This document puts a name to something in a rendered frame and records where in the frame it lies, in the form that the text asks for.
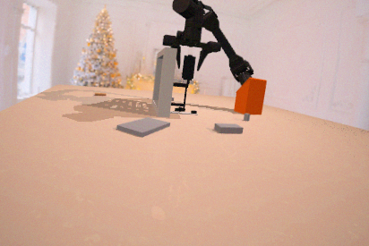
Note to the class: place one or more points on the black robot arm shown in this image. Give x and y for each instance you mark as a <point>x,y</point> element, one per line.
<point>192,10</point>

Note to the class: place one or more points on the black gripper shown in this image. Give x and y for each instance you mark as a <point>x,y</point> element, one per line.
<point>192,38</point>

